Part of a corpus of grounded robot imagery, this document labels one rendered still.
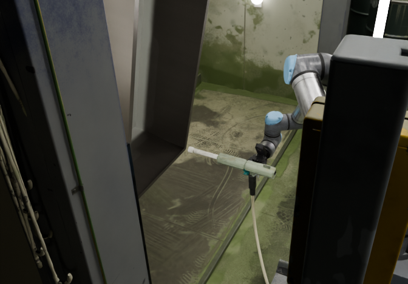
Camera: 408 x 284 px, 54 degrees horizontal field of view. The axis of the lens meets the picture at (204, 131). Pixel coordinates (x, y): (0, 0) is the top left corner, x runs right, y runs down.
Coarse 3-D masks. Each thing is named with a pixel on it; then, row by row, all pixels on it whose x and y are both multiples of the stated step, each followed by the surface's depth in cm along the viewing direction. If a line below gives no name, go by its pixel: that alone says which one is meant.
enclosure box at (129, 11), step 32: (128, 0) 130; (160, 0) 194; (192, 0) 186; (128, 32) 136; (160, 32) 203; (192, 32) 194; (128, 64) 143; (160, 64) 212; (192, 64) 203; (128, 96) 151; (160, 96) 223; (192, 96) 211; (128, 128) 159; (160, 128) 235; (160, 160) 222
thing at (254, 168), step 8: (192, 152) 216; (200, 152) 214; (208, 152) 212; (224, 160) 206; (232, 160) 205; (240, 160) 204; (248, 160) 204; (240, 168) 204; (248, 168) 201; (256, 168) 199; (264, 168) 198; (272, 168) 197; (248, 176) 206; (264, 176) 199; (272, 176) 196
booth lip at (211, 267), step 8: (288, 144) 312; (280, 152) 300; (264, 184) 271; (256, 192) 262; (248, 208) 250; (240, 216) 244; (240, 224) 241; (232, 232) 233; (224, 248) 223; (216, 256) 218; (216, 264) 215; (208, 272) 209; (200, 280) 205
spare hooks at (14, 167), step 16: (0, 64) 61; (16, 96) 65; (0, 112) 64; (0, 128) 63; (0, 160) 68; (16, 176) 67; (16, 192) 72; (16, 208) 74; (32, 224) 82; (32, 240) 79; (48, 256) 77
